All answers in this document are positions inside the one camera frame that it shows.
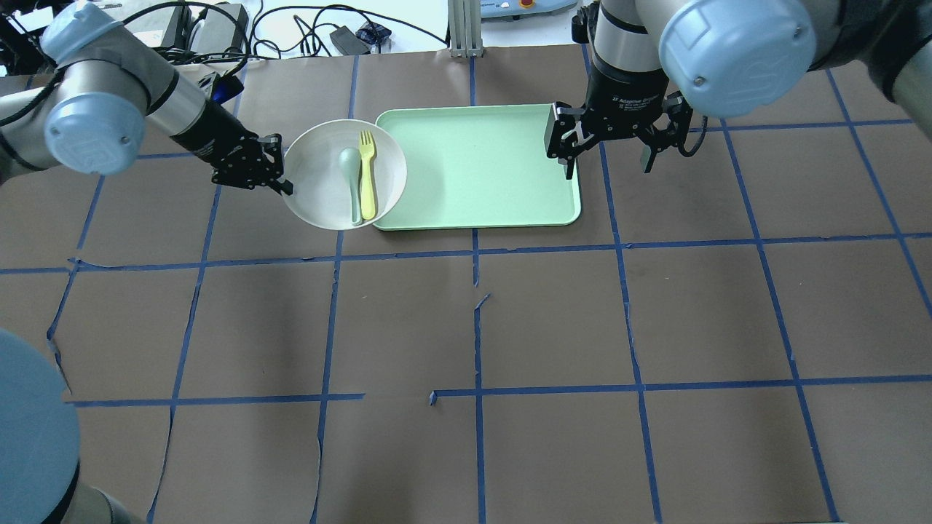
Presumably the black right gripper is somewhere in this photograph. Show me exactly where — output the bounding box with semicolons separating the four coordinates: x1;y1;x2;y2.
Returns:
547;92;692;181

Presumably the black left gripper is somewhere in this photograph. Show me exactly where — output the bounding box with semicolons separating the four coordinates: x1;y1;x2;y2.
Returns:
212;133;293;196

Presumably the white round plate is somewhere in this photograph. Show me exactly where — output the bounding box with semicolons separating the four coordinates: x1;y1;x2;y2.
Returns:
284;119;408;230

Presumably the green plastic spoon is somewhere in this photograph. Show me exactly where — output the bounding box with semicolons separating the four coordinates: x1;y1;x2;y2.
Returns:
337;147;363;226

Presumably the yellow plastic fork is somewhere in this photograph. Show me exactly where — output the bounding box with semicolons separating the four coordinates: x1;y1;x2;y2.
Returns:
359;130;377;221

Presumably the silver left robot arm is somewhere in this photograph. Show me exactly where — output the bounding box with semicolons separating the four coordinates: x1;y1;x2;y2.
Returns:
1;1;293;195

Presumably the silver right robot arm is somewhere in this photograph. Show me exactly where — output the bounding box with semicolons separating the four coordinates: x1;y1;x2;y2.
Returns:
545;1;931;178

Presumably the light green tray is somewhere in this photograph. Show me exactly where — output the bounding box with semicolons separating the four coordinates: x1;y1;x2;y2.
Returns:
375;104;582;230

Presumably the black power adapter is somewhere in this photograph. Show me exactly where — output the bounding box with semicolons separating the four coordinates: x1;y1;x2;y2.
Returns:
329;25;371;56

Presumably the grey controller device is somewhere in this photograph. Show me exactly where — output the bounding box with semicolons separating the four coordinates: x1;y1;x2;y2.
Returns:
479;0;579;20

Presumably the black cable bundle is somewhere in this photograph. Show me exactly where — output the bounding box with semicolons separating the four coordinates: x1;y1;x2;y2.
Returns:
116;0;449;63

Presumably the aluminium frame post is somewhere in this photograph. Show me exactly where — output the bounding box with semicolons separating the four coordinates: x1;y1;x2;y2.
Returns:
447;0;485;57

